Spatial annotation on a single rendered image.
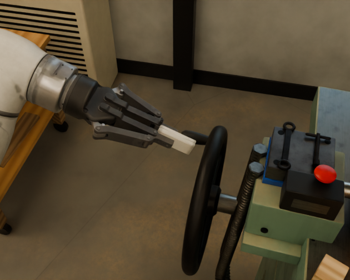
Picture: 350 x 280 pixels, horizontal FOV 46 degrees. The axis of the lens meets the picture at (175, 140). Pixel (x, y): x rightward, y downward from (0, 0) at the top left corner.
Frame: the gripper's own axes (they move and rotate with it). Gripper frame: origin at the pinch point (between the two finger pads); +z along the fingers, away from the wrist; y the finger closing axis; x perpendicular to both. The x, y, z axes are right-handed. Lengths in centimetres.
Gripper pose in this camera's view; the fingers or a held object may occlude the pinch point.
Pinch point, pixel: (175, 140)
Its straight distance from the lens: 74.5
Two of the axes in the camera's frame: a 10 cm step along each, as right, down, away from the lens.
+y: 2.7, -7.2, 6.4
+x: -3.3, 5.5, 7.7
